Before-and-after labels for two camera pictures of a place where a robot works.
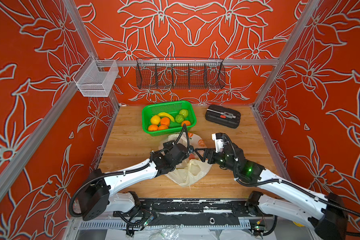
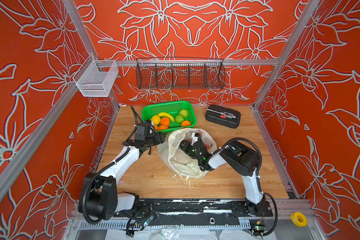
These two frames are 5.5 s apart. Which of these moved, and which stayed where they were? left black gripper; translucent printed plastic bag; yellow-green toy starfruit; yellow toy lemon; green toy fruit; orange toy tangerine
Moved: translucent printed plastic bag; left black gripper
Stayed: orange toy tangerine; yellow-green toy starfruit; green toy fruit; yellow toy lemon
